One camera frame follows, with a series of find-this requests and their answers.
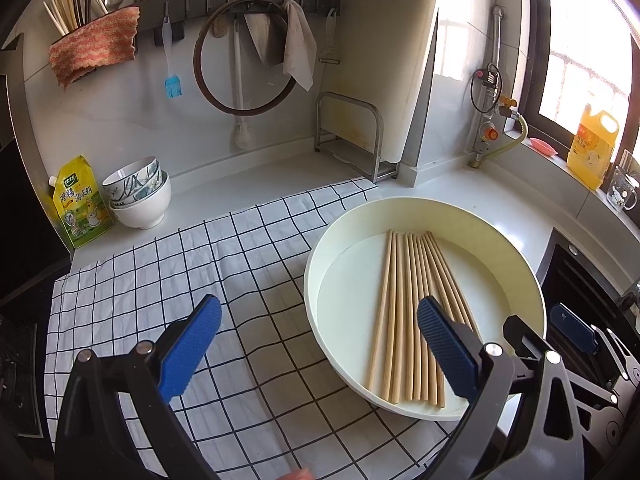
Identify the wooden chopstick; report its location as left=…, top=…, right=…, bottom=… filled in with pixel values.
left=425, top=232, right=464, bottom=323
left=426, top=231, right=483, bottom=340
left=423, top=233, right=447, bottom=408
left=426, top=232, right=472, bottom=326
left=419, top=236, right=440, bottom=406

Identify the person's left hand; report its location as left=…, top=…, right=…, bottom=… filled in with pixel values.
left=281, top=468, right=314, bottom=480

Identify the chopstick in basin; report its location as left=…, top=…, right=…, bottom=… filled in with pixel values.
left=412, top=235, right=431, bottom=403
left=383, top=231, right=398, bottom=404
left=390, top=233, right=406, bottom=404
left=367, top=231, right=394, bottom=392
left=408, top=233, right=424, bottom=402
left=404, top=234, right=414, bottom=401

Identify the white checkered cloth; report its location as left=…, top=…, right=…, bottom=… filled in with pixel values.
left=43, top=179, right=449, bottom=479

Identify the cream round basin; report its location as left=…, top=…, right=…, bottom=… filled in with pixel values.
left=304, top=197, right=547, bottom=422

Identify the white ceramic bowl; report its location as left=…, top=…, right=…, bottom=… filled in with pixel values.
left=108, top=170, right=171, bottom=230

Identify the glass mug on sill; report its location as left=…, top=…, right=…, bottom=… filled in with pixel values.
left=606, top=150, right=639, bottom=212

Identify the blue patterned bowl lower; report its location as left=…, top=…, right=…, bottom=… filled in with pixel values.
left=108, top=169, right=167, bottom=208

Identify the blue patterned bowl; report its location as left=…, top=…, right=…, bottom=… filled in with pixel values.
left=108, top=169, right=167, bottom=208
left=102, top=156, right=160, bottom=202

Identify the yellow detergent refill pouch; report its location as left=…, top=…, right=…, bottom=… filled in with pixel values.
left=49, top=155, right=114, bottom=249

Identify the black gas stove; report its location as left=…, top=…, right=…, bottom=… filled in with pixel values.
left=1, top=260, right=70, bottom=460

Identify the blue patterned bowl upper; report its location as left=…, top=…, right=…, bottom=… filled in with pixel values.
left=102, top=156, right=160, bottom=202

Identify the yellow oil bottle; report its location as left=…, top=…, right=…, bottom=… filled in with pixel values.
left=567, top=104, right=620, bottom=191

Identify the pink soap dish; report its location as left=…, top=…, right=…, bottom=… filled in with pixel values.
left=529, top=138, right=558, bottom=157

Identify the metal board rack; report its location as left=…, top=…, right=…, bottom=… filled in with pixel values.
left=314, top=91, right=400, bottom=184

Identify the blue silicone brush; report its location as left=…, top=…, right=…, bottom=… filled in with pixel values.
left=162, top=16, right=182, bottom=99

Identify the orange dish cloth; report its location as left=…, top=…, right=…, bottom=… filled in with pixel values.
left=49, top=6, right=140, bottom=88

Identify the white hanging rag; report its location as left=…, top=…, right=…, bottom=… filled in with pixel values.
left=283, top=0, right=317, bottom=91

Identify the hanging peeler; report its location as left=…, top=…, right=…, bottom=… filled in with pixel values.
left=318, top=9, right=341, bottom=65

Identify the white cutting board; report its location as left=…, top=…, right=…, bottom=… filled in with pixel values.
left=321, top=0, right=437, bottom=164

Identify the white long-handled brush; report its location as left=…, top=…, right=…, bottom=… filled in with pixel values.
left=233, top=20, right=252, bottom=151

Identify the gas valve with hose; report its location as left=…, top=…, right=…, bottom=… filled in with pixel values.
left=469, top=6, right=528, bottom=169

